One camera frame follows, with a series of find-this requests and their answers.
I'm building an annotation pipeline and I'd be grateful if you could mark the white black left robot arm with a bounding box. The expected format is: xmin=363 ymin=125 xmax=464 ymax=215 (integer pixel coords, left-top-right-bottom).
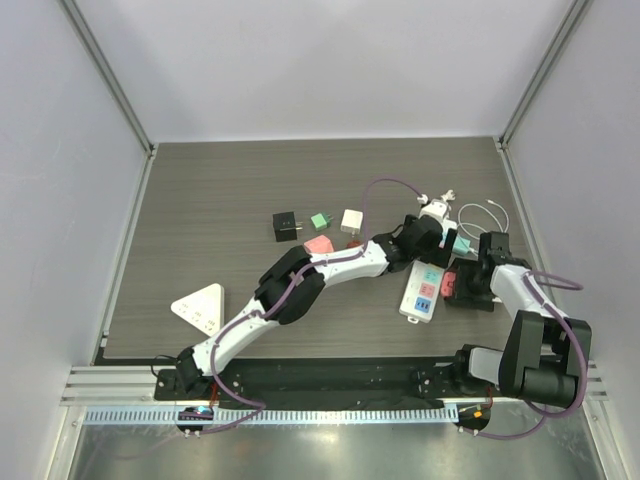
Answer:
xmin=175 ymin=215 xmax=457 ymax=400

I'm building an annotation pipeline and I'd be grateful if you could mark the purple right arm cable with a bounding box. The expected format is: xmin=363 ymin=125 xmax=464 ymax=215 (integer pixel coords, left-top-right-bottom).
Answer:
xmin=474 ymin=269 xmax=589 ymax=440

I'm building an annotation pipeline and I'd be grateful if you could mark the white perforated cable duct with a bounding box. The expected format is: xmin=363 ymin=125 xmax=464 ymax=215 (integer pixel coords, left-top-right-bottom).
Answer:
xmin=84 ymin=404 xmax=459 ymax=427

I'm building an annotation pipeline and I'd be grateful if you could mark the aluminium frame post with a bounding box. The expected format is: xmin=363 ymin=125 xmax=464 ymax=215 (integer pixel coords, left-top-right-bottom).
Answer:
xmin=495 ymin=0 xmax=592 ymax=151
xmin=58 ymin=0 xmax=157 ymax=157

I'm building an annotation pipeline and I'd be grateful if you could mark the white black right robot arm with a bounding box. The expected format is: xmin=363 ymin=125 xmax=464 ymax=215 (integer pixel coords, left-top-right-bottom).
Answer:
xmin=442 ymin=232 xmax=592 ymax=417

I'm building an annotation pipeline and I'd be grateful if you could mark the green USB charger plug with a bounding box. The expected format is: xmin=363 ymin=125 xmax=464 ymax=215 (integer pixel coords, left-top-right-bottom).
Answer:
xmin=310 ymin=212 xmax=332 ymax=231

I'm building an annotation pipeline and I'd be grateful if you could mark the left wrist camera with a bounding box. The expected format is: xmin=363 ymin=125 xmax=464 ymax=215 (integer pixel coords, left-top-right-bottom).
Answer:
xmin=417 ymin=195 xmax=450 ymax=225

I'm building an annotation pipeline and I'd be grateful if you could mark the aluminium left frame post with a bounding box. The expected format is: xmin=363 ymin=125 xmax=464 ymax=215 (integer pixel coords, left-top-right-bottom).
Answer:
xmin=58 ymin=0 xmax=157 ymax=157

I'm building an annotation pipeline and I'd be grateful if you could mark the pink cube adapter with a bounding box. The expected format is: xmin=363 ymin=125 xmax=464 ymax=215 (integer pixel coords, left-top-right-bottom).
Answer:
xmin=304 ymin=235 xmax=334 ymax=254

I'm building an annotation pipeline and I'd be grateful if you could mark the white power strip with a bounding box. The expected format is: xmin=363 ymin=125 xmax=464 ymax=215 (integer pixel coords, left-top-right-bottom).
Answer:
xmin=399 ymin=261 xmax=448 ymax=324

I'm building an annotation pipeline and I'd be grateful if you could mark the black cube socket adapter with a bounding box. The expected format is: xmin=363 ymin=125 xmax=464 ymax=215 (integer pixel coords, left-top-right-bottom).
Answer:
xmin=272 ymin=211 xmax=302 ymax=242

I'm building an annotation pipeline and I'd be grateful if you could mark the white triangular power socket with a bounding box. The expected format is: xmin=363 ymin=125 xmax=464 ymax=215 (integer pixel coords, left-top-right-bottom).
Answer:
xmin=170 ymin=283 xmax=225 ymax=337

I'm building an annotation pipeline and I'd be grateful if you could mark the teal small charger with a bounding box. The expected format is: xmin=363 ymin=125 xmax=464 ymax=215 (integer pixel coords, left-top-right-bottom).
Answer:
xmin=452 ymin=236 xmax=475 ymax=256

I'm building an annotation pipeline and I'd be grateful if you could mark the white charging cable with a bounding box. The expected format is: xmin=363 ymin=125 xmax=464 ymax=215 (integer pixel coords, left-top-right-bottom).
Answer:
xmin=457 ymin=199 xmax=511 ymax=241

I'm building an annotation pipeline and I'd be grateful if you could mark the aluminium right frame post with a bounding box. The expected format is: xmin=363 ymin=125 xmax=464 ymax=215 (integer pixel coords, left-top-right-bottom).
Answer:
xmin=495 ymin=0 xmax=592 ymax=151

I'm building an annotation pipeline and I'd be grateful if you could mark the white USB wall charger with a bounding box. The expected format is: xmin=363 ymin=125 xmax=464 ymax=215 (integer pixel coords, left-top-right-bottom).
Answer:
xmin=340 ymin=209 xmax=364 ymax=236

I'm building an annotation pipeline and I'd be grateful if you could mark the aluminium front frame rail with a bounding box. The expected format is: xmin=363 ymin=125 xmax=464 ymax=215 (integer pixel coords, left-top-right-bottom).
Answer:
xmin=59 ymin=360 xmax=610 ymax=407

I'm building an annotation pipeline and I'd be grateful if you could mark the pink small plug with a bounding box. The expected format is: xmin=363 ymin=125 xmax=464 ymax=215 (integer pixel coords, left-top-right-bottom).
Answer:
xmin=440 ymin=271 xmax=456 ymax=298

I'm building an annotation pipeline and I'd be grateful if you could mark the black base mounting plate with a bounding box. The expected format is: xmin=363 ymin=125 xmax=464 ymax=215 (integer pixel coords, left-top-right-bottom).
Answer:
xmin=149 ymin=355 xmax=511 ymax=401

